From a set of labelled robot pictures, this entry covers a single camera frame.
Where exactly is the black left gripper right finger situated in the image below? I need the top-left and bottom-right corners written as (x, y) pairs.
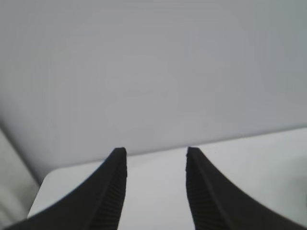
top-left (186, 146), bottom-right (307, 230)

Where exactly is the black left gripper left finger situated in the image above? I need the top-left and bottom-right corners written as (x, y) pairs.
top-left (0, 147), bottom-right (128, 230)

